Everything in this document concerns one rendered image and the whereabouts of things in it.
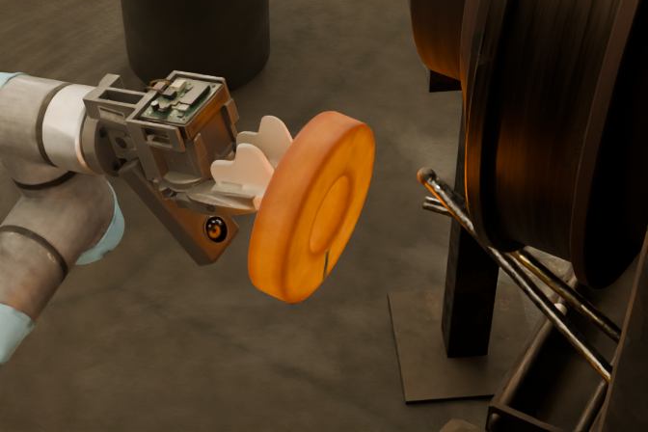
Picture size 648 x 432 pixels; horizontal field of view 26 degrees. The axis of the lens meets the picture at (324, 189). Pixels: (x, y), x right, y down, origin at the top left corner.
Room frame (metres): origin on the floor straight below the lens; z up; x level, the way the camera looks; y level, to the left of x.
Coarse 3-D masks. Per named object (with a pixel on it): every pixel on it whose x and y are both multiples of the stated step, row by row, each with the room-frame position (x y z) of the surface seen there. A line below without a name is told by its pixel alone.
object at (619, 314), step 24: (576, 312) 0.79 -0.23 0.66; (624, 312) 0.79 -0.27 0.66; (600, 336) 0.77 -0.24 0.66; (552, 360) 0.74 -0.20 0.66; (576, 360) 0.74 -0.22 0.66; (552, 384) 0.72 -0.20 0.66; (576, 384) 0.72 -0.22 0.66; (528, 408) 0.69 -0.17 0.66; (552, 408) 0.69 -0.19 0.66; (576, 408) 0.69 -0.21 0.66
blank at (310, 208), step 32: (320, 128) 0.78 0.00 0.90; (352, 128) 0.79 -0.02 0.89; (288, 160) 0.75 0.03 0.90; (320, 160) 0.75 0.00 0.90; (352, 160) 0.79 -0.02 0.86; (288, 192) 0.73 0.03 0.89; (320, 192) 0.74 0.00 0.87; (352, 192) 0.79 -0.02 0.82; (256, 224) 0.72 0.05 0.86; (288, 224) 0.71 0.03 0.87; (320, 224) 0.78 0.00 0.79; (352, 224) 0.80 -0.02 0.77; (256, 256) 0.71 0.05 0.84; (288, 256) 0.70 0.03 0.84; (320, 256) 0.75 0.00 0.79; (288, 288) 0.70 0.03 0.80
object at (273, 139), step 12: (264, 120) 0.81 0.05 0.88; (276, 120) 0.81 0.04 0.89; (240, 132) 0.83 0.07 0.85; (252, 132) 0.82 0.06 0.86; (264, 132) 0.81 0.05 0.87; (276, 132) 0.80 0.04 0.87; (288, 132) 0.80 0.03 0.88; (252, 144) 0.82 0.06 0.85; (264, 144) 0.81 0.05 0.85; (276, 144) 0.80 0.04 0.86; (288, 144) 0.80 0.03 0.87; (276, 156) 0.80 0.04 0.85
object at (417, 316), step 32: (448, 256) 1.29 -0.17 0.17; (480, 256) 1.24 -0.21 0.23; (448, 288) 1.27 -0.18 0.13; (480, 288) 1.24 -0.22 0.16; (512, 288) 1.37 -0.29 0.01; (416, 320) 1.31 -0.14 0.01; (448, 320) 1.25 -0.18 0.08; (480, 320) 1.24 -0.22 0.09; (512, 320) 1.31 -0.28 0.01; (416, 352) 1.25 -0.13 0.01; (448, 352) 1.24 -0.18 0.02; (480, 352) 1.24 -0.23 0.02; (512, 352) 1.25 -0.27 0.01; (416, 384) 1.19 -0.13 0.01; (448, 384) 1.19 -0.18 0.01; (480, 384) 1.19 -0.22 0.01
